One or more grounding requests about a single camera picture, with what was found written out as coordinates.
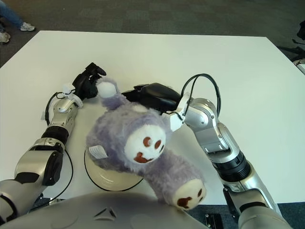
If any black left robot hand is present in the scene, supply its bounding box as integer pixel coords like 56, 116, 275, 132
71, 62, 107, 100

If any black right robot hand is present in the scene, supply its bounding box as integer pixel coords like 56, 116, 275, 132
122, 83, 183, 114

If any purple bunny plush doll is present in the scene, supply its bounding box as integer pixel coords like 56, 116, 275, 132
85, 80, 207, 212

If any white plate with black rim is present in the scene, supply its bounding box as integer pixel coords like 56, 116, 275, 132
83, 146, 145, 191

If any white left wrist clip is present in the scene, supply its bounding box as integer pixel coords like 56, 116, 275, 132
62, 82, 83, 108

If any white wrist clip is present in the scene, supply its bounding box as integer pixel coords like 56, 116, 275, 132
166, 94, 191, 132
62, 82, 83, 108

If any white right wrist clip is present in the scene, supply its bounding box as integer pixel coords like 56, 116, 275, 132
166, 94, 191, 132

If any blue jeans leg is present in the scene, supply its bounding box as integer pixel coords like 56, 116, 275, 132
0, 4, 24, 29

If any grey robot torso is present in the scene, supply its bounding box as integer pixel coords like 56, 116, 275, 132
0, 192, 208, 229

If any white neighbouring table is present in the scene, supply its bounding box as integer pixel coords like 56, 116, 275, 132
293, 59, 305, 74

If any black office chair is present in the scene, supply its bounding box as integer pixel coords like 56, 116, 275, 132
277, 21, 305, 62

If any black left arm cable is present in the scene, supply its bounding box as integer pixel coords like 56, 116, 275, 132
43, 92, 74, 200

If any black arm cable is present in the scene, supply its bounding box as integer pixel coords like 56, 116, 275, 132
181, 73, 221, 113
43, 92, 74, 200

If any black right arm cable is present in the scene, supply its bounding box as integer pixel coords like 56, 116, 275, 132
181, 73, 221, 113

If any black metal bracket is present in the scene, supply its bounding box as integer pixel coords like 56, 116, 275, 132
204, 213, 224, 229

